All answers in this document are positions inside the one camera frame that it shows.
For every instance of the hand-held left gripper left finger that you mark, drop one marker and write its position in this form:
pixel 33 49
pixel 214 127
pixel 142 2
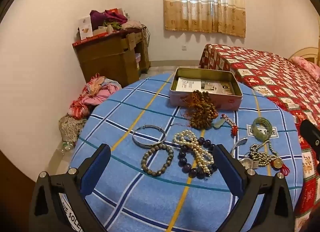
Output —
pixel 96 169

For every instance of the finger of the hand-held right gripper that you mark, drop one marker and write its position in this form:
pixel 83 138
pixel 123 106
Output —
pixel 311 136

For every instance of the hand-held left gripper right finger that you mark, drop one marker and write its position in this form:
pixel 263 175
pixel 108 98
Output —
pixel 228 169

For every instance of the silver wristwatch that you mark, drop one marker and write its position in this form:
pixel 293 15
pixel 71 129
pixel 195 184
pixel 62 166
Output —
pixel 250 164

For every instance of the green jade bangle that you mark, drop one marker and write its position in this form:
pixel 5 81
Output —
pixel 255 124

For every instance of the silver bangle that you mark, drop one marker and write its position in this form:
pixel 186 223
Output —
pixel 149 147

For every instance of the pink metal tin box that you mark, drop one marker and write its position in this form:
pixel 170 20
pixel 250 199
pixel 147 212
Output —
pixel 180 99

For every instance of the clear plastic bottle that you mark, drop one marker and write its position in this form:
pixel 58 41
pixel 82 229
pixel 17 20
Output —
pixel 66 146

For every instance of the beige patterned bag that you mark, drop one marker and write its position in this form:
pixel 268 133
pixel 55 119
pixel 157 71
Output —
pixel 71 128

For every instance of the blue checked towel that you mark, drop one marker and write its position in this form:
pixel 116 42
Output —
pixel 140 197

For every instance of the bed with red patterned cover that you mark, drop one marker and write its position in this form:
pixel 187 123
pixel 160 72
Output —
pixel 275 79

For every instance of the pink floral pillow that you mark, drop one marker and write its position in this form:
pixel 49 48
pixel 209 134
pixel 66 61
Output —
pixel 306 66

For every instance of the pile of pink clothes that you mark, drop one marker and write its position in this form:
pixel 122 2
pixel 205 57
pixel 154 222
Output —
pixel 97 94

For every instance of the cream wooden headboard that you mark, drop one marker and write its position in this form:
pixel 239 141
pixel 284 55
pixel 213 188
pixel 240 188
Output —
pixel 303 53

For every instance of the white paper booklet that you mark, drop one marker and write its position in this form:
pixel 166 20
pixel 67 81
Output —
pixel 187 84

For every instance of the brown wooden desk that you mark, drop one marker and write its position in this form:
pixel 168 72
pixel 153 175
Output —
pixel 105 59

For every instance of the purple plastic container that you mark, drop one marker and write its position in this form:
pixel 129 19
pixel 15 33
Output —
pixel 138 60

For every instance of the flat red box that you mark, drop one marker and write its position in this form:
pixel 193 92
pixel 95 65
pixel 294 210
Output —
pixel 87 40

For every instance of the white printed box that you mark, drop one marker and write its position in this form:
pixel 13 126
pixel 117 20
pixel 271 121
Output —
pixel 85 28

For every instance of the green cloth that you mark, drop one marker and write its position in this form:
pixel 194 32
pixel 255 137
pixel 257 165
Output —
pixel 113 25

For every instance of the pale pink cloth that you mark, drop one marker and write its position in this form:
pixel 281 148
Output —
pixel 131 24

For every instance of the purple cloth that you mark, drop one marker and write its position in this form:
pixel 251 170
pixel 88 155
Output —
pixel 97 18

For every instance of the magenta cloth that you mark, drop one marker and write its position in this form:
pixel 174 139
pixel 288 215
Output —
pixel 115 16

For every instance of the beige patterned window curtain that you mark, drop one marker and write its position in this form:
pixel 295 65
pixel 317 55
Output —
pixel 205 9

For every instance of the white wall socket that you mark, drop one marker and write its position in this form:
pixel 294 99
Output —
pixel 183 48

